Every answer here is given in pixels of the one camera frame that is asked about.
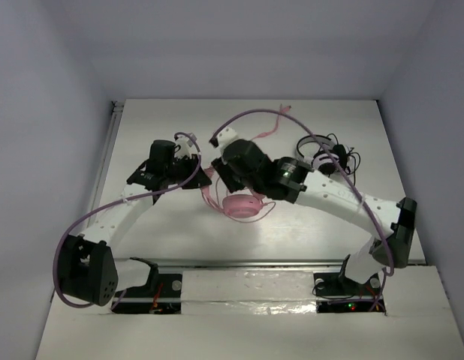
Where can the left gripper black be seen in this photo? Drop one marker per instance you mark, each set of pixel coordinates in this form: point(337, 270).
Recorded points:
point(197, 176)

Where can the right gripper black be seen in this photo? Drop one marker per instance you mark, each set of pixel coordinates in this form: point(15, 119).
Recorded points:
point(224, 172)

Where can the pink headphones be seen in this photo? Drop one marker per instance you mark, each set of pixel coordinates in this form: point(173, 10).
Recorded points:
point(245, 208)

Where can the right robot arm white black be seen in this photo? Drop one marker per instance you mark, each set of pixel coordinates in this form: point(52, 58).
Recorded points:
point(242, 164)

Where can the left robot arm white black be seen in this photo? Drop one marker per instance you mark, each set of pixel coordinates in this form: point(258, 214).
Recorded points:
point(85, 272)

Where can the black white headphones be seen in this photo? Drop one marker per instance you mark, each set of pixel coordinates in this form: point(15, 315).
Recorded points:
point(327, 154)

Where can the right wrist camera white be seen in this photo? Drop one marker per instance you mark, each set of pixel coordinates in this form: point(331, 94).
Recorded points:
point(225, 137)

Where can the aluminium rail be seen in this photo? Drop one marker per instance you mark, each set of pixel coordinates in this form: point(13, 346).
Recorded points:
point(235, 263)

